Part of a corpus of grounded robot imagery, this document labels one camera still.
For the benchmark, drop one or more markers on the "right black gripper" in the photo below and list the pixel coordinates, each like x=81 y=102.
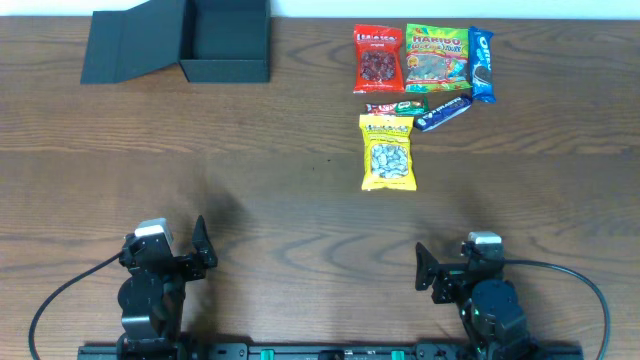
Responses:
x=447 y=275

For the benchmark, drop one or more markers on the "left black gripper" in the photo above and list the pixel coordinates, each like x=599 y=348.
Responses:
x=185 y=263

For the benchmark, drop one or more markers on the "yellow candy bag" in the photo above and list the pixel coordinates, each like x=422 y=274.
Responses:
x=387 y=152

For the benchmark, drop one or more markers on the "dark blue chocolate bar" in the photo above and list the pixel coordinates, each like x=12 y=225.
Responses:
x=440 y=115

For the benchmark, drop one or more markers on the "red green KitKat Milo bar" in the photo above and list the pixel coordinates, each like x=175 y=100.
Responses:
x=402 y=108

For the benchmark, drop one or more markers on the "blue Oreo cookie pack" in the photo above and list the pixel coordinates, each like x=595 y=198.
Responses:
x=480 y=65

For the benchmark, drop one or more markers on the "black cardboard box with lid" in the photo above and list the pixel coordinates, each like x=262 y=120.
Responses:
x=213 y=41

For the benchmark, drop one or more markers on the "green Haribo worms bag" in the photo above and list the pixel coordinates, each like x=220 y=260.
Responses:
x=437 y=59

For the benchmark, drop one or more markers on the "red Maltesers candy bag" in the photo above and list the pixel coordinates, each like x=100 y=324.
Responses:
x=378 y=64

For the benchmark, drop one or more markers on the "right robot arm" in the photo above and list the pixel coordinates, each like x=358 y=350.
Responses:
x=487 y=304

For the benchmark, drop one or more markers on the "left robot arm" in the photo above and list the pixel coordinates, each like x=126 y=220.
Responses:
x=152 y=298

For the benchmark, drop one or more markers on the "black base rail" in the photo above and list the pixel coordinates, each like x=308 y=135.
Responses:
x=240 y=351

